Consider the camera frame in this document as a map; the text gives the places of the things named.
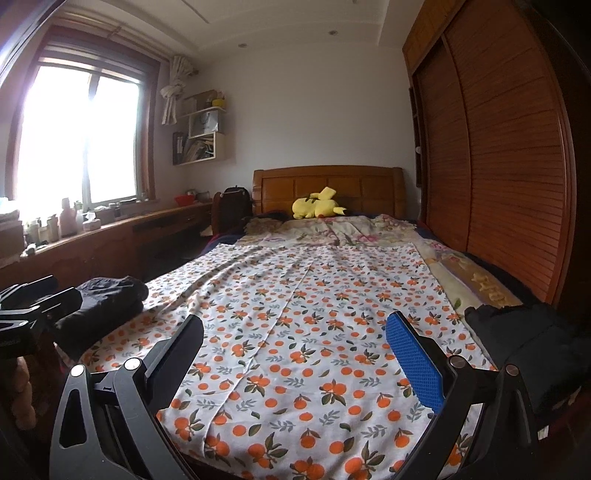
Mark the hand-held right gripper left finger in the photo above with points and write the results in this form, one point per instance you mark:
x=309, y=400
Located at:
x=178, y=364

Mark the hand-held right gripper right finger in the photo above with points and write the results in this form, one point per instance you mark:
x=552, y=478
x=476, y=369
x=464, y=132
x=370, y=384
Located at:
x=411, y=360

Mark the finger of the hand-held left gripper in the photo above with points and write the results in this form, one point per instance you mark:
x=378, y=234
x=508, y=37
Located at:
x=60, y=304
x=32, y=291

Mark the black double-breasted coat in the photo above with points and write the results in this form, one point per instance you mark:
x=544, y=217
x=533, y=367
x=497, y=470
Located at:
x=531, y=346

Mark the folded dark clothes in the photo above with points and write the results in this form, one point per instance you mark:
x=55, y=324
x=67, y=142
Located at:
x=106, y=300

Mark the person's left hand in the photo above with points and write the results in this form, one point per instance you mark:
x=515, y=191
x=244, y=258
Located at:
x=25, y=394

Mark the pink bottle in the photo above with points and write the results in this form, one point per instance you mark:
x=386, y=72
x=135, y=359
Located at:
x=68, y=221

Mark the orange print bed sheet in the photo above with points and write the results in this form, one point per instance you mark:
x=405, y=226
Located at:
x=300, y=346

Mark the floral blanket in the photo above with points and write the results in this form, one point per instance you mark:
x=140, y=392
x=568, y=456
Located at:
x=351, y=230

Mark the red bowl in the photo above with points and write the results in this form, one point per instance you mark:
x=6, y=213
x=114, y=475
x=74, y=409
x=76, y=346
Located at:
x=184, y=201

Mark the wooden framed window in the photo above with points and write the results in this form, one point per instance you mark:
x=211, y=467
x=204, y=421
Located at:
x=78, y=134

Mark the black backpack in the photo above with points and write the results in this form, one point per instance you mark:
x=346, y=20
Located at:
x=235, y=207

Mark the wooden bed headboard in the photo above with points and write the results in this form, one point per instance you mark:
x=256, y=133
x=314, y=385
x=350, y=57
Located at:
x=369, y=189

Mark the yellow plush toy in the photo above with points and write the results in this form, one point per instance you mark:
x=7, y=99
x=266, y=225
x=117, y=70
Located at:
x=314, y=207

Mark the wooden slatted wardrobe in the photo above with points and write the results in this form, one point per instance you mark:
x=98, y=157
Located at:
x=503, y=161

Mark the white tied curtain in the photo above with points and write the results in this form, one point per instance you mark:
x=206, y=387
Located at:
x=171, y=92

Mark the white wall shelf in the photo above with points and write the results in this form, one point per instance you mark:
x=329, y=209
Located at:
x=219, y=147

